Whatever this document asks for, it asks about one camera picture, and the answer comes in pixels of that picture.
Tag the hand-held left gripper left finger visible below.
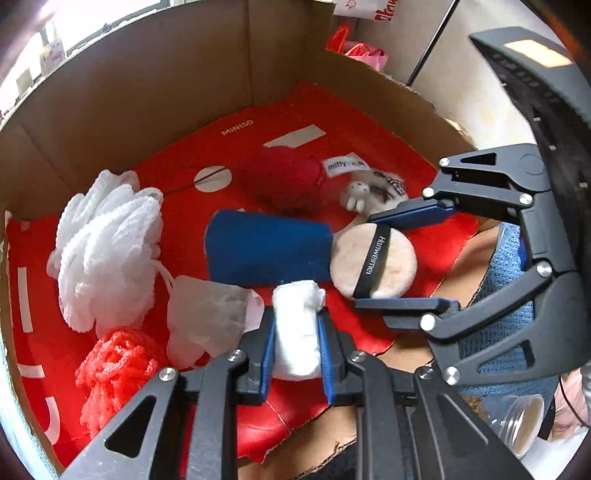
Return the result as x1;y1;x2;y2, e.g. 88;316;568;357
60;307;278;480

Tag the window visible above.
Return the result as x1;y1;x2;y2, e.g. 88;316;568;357
0;0;176;116

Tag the red plastic bag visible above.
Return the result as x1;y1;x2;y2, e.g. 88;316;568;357
327;24;352;52

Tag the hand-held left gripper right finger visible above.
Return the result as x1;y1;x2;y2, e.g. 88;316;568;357
317;309;532;480

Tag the dark red plush ball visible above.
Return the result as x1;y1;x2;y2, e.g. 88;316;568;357
238;148;331;215

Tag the blue blanket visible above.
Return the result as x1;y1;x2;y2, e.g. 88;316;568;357
457;226;578;416

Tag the small white rabbit plush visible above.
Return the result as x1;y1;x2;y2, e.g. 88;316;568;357
321;151;409;213

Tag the photo card on sill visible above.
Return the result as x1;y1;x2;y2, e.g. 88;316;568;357
41;39;65;68

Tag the red mesh bath pouf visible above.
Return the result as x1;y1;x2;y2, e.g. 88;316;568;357
75;327;169;439

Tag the beige powder puff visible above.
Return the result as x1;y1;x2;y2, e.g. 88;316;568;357
329;224;419;298

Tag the cardboard box with red lining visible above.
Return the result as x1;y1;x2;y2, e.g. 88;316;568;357
0;0;481;480

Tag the translucent white plastic pouch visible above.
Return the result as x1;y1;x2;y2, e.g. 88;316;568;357
166;275;265;370

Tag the white bag with red print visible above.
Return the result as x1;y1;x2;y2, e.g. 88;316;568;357
332;0;403;22

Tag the pink shopping bag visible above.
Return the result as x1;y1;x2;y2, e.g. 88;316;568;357
344;44;389;72

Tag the black curved pole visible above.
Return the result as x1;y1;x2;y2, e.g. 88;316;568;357
405;0;462;88

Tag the white mesh bath pouf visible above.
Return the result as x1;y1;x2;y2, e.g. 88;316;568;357
48;170;176;333

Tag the clear jar with gold lid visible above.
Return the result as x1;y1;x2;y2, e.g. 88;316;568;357
489;394;548;460

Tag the blue cloth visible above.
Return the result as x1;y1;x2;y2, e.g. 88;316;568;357
204;210;334;289

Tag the white towel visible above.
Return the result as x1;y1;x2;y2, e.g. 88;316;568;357
271;279;326;381

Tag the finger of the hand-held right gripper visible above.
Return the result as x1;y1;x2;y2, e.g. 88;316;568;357
355;264;579;385
369;143;553;232

